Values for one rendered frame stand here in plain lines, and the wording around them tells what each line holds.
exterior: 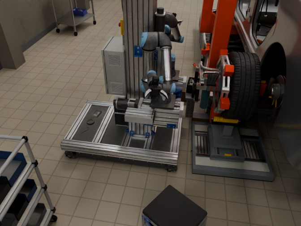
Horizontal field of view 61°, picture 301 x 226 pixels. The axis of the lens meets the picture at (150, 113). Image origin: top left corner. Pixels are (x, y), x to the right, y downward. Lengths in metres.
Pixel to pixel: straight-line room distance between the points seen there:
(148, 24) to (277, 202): 2.06
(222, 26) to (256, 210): 1.81
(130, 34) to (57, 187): 1.66
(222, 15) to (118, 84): 1.23
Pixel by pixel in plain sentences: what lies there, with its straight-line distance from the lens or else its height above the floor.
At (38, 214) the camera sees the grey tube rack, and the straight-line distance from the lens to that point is 2.50.
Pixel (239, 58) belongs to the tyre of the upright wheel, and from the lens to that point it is 2.51.
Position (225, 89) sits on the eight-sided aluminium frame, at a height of 0.96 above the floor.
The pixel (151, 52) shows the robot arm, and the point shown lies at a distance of 2.12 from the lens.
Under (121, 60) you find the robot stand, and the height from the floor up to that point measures 1.15.
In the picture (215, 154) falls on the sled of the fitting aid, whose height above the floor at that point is 0.15.
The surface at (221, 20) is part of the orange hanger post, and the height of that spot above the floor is 1.36.
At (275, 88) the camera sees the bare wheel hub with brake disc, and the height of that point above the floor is 0.91.
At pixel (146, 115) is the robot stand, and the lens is 2.35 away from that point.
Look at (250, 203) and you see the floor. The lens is 2.80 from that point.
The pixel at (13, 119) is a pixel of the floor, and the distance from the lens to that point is 3.88.
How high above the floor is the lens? 2.20
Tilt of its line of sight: 38 degrees down
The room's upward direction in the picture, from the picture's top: 1 degrees clockwise
